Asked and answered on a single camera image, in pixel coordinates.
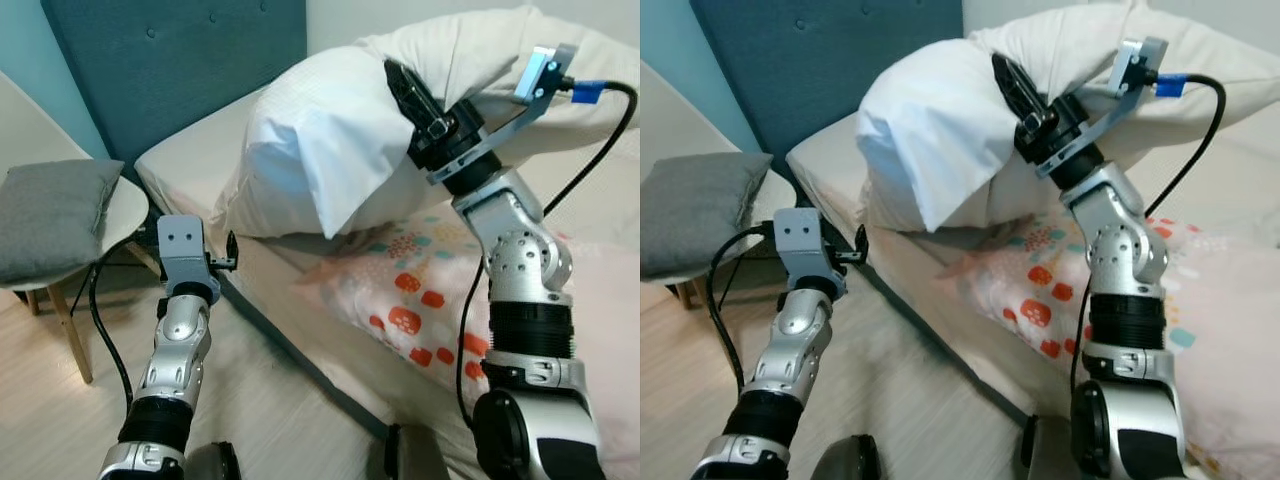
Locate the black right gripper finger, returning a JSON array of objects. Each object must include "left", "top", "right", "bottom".
[
  {"left": 990, "top": 53, "right": 1055, "bottom": 131},
  {"left": 384, "top": 58, "right": 449, "bottom": 139}
]

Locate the white pillow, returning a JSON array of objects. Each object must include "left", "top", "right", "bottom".
[
  {"left": 856, "top": 45, "right": 1093, "bottom": 237},
  {"left": 222, "top": 45, "right": 473, "bottom": 241}
]

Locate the cream pillow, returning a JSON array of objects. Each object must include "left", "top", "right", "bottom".
[
  {"left": 353, "top": 4, "right": 641, "bottom": 153},
  {"left": 965, "top": 0, "right": 1280, "bottom": 173}
]

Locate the white chair with wooden legs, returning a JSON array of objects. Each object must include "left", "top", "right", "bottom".
[
  {"left": 640, "top": 60, "right": 798, "bottom": 311},
  {"left": 0, "top": 70, "right": 151, "bottom": 386}
]

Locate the floral print pillow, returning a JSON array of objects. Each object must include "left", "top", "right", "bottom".
[
  {"left": 938, "top": 212, "right": 1280, "bottom": 480},
  {"left": 293, "top": 203, "right": 641, "bottom": 480}
]

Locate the beige bed mattress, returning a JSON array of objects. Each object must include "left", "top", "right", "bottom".
[
  {"left": 786, "top": 100, "right": 1280, "bottom": 480},
  {"left": 134, "top": 88, "right": 641, "bottom": 480}
]

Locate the grey cushion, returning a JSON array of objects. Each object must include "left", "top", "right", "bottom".
[
  {"left": 0, "top": 158, "right": 126, "bottom": 287},
  {"left": 640, "top": 152, "right": 774, "bottom": 282}
]

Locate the blue tufted headboard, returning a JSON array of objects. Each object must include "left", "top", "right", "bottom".
[
  {"left": 690, "top": 0, "right": 967, "bottom": 181},
  {"left": 40, "top": 0, "right": 309, "bottom": 187}
]

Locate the dark left robot leg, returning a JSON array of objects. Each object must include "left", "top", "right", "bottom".
[
  {"left": 184, "top": 440, "right": 242, "bottom": 480},
  {"left": 808, "top": 433, "right": 883, "bottom": 480}
]

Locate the dark robot leg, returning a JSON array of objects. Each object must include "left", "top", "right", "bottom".
[
  {"left": 184, "top": 440, "right": 242, "bottom": 480},
  {"left": 808, "top": 433, "right": 883, "bottom": 480},
  {"left": 384, "top": 423, "right": 453, "bottom": 480}
]

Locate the dark right robot leg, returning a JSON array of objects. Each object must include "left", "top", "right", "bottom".
[{"left": 384, "top": 423, "right": 453, "bottom": 480}]

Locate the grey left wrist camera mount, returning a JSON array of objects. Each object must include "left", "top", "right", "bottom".
[
  {"left": 775, "top": 207, "right": 863, "bottom": 287},
  {"left": 155, "top": 214, "right": 237, "bottom": 294}
]

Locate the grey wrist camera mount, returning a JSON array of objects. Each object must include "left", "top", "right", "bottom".
[
  {"left": 775, "top": 207, "right": 863, "bottom": 287},
  {"left": 155, "top": 214, "right": 237, "bottom": 294},
  {"left": 427, "top": 43, "right": 580, "bottom": 187},
  {"left": 1034, "top": 38, "right": 1170, "bottom": 181}
]

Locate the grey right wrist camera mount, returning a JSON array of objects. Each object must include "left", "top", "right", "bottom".
[
  {"left": 1034, "top": 38, "right": 1170, "bottom": 181},
  {"left": 427, "top": 43, "right": 580, "bottom": 187}
]

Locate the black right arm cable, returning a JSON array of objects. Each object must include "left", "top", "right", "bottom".
[
  {"left": 455, "top": 78, "right": 639, "bottom": 433},
  {"left": 1068, "top": 71, "right": 1229, "bottom": 393}
]

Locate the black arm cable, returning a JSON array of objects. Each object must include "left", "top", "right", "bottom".
[
  {"left": 87, "top": 240, "right": 161, "bottom": 413},
  {"left": 455, "top": 78, "right": 639, "bottom": 433},
  {"left": 1068, "top": 71, "right": 1229, "bottom": 393},
  {"left": 706, "top": 224, "right": 783, "bottom": 397}
]

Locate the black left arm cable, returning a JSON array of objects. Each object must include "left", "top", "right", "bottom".
[
  {"left": 706, "top": 224, "right": 783, "bottom": 397},
  {"left": 87, "top": 240, "right": 161, "bottom": 413}
]

